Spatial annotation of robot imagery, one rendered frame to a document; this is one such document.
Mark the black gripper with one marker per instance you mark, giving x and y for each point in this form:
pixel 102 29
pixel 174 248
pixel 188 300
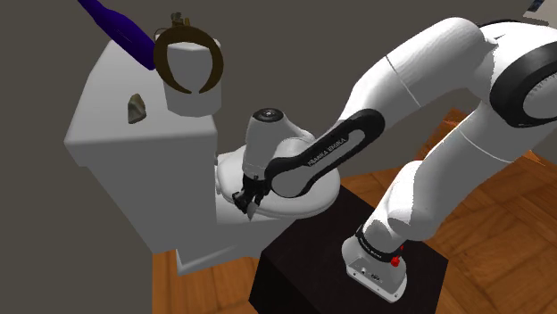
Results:
pixel 255 184

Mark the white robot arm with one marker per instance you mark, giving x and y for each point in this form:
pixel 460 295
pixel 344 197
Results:
pixel 435 87

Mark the black robot stand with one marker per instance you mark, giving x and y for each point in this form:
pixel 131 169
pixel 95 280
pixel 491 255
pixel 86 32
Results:
pixel 313 261

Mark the white toilet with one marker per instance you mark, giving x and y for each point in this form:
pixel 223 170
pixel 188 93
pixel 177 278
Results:
pixel 143 174

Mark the white cylinder holder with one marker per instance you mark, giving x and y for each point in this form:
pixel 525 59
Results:
pixel 191 74

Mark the grey brown stone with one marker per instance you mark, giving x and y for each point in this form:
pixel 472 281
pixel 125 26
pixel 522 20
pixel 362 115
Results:
pixel 136 108

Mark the brown headband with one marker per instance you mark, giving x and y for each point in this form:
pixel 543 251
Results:
pixel 163 74

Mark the small brass figure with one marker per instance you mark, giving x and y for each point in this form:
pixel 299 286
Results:
pixel 177 19

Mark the dark blue bottle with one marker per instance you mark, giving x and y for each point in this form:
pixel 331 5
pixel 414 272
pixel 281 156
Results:
pixel 122 30

